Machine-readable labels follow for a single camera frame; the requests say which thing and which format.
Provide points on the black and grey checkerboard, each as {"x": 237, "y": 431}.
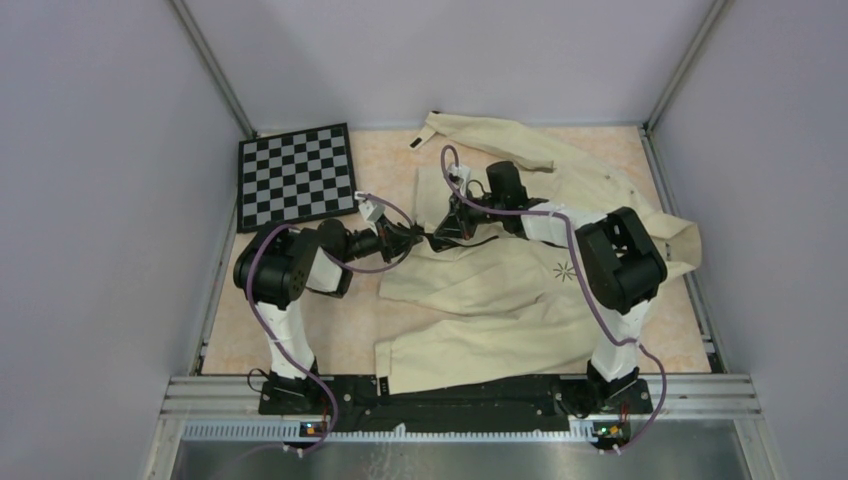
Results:
{"x": 295, "y": 177}

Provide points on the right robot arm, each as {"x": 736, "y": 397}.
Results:
{"x": 616, "y": 264}

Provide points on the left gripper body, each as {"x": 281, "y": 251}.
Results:
{"x": 385, "y": 241}

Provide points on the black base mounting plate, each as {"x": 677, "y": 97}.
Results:
{"x": 545, "y": 402}

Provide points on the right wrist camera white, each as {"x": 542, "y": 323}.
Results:
{"x": 460, "y": 176}

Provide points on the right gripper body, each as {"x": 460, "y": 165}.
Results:
{"x": 479, "y": 217}

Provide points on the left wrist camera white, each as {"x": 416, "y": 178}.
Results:
{"x": 370, "y": 207}

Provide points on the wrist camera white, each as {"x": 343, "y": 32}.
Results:
{"x": 460, "y": 176}
{"x": 370, "y": 207}

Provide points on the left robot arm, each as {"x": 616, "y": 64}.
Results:
{"x": 277, "y": 267}

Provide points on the aluminium front rail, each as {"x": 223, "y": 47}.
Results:
{"x": 680, "y": 426}

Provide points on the cream zip-up jacket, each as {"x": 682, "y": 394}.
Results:
{"x": 512, "y": 306}

